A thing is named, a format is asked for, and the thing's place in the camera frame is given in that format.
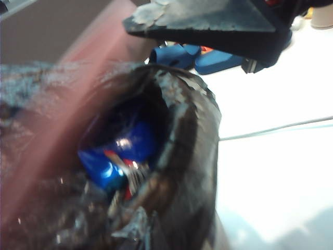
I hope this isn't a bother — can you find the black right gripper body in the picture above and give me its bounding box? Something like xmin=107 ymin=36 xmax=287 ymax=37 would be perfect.
xmin=251 ymin=0 xmax=314 ymax=32

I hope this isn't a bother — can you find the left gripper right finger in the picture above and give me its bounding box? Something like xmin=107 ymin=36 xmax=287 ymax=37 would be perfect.
xmin=150 ymin=212 xmax=171 ymax=250

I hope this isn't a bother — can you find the brown desk partition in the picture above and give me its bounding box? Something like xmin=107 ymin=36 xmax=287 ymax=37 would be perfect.
xmin=0 ymin=0 xmax=125 ymax=65

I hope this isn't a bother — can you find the pink ring lid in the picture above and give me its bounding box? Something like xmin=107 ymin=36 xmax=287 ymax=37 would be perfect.
xmin=0 ymin=0 xmax=162 ymax=235

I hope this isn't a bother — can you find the blue rubber slipper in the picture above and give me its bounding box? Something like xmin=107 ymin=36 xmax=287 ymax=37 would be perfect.
xmin=194 ymin=48 xmax=244 ymax=76
xmin=148 ymin=43 xmax=202 ymax=70

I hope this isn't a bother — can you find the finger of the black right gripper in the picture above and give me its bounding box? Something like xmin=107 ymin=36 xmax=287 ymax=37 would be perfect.
xmin=122 ymin=0 xmax=292 ymax=76

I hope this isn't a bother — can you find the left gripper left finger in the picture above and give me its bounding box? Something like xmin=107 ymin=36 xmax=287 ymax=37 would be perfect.
xmin=111 ymin=208 xmax=150 ymax=250

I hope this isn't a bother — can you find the blue snack packet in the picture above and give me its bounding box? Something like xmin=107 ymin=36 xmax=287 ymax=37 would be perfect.
xmin=78 ymin=121 xmax=157 ymax=193

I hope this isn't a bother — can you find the black garbage bag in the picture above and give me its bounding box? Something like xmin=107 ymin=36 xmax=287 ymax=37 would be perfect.
xmin=0 ymin=61 xmax=222 ymax=250

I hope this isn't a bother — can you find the beige paper cup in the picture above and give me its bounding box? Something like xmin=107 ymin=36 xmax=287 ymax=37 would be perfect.
xmin=310 ymin=6 xmax=333 ymax=30

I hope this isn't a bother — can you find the grey cable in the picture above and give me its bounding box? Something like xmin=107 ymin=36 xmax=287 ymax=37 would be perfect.
xmin=220 ymin=116 xmax=333 ymax=141

